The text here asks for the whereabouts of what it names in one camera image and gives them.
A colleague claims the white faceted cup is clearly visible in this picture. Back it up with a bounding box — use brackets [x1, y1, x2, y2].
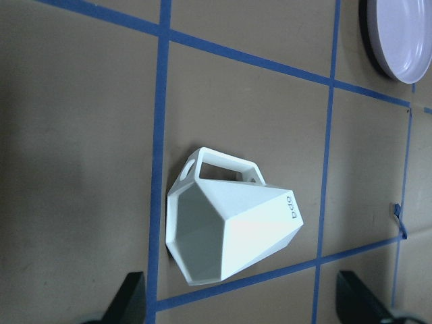
[165, 147, 304, 286]

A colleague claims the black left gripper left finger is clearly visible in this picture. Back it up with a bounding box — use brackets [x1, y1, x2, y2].
[82, 271, 146, 324]

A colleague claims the lavender round plate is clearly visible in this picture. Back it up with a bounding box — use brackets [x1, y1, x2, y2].
[364, 0, 431, 84]

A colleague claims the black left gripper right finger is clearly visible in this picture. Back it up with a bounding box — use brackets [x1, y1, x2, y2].
[336, 271, 402, 324]

